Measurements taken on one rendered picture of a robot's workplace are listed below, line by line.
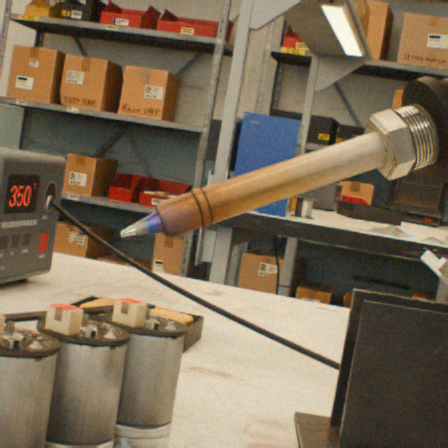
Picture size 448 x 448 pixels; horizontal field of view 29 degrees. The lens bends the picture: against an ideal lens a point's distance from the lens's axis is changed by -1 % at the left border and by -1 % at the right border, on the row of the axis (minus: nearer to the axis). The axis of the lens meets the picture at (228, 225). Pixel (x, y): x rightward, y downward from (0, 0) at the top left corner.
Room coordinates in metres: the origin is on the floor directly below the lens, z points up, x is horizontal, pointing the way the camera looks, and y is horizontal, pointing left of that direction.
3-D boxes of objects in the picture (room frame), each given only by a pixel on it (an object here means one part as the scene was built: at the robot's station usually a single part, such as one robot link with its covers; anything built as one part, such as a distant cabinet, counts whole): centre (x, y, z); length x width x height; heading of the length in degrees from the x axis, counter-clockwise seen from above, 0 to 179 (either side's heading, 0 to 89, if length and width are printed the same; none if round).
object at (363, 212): (2.85, -0.44, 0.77); 0.24 x 0.16 x 0.04; 5
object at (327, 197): (3.10, -0.29, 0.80); 0.15 x 0.12 x 0.10; 72
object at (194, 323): (0.53, 0.05, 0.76); 0.07 x 0.05 x 0.02; 81
